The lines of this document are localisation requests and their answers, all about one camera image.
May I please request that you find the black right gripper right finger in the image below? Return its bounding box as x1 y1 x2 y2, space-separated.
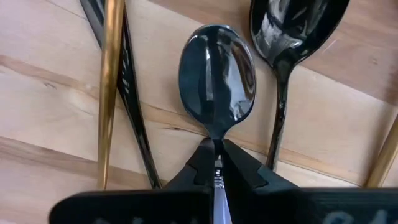
222 139 398 224

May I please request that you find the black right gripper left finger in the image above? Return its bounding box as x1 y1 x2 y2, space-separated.
49 137 216 224

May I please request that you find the purple-handled silver spoon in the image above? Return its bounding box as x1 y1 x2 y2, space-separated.
178 24 257 224

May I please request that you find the gold spoon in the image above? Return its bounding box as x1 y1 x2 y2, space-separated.
97 0 126 190
363 116 398 189

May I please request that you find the black spoon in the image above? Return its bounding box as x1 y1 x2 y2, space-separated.
79 0 163 190
249 0 351 172

